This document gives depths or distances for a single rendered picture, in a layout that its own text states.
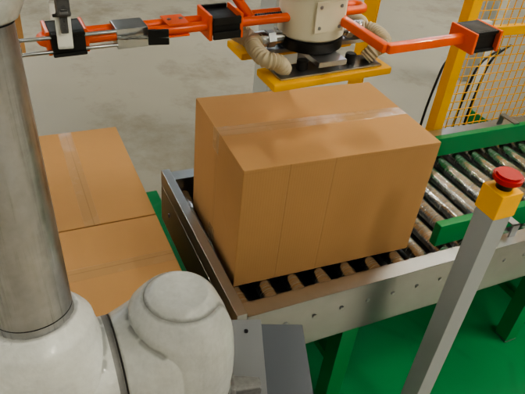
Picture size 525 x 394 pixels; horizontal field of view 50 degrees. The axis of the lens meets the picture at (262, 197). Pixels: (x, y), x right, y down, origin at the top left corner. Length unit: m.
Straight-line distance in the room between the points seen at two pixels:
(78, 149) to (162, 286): 1.44
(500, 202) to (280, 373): 0.64
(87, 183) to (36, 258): 1.33
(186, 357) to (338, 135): 0.92
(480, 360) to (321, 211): 1.09
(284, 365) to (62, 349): 0.56
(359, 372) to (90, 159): 1.27
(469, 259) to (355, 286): 0.32
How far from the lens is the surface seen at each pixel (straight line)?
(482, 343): 2.47
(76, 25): 1.28
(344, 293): 1.61
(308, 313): 1.59
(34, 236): 0.70
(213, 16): 1.35
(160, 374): 0.83
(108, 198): 1.95
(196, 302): 0.81
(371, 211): 1.67
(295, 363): 1.21
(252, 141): 1.48
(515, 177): 1.41
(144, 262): 1.70
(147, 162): 3.12
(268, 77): 1.37
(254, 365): 1.08
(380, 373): 2.22
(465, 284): 1.56
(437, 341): 1.73
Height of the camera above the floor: 1.70
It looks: 36 degrees down
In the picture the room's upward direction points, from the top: 7 degrees clockwise
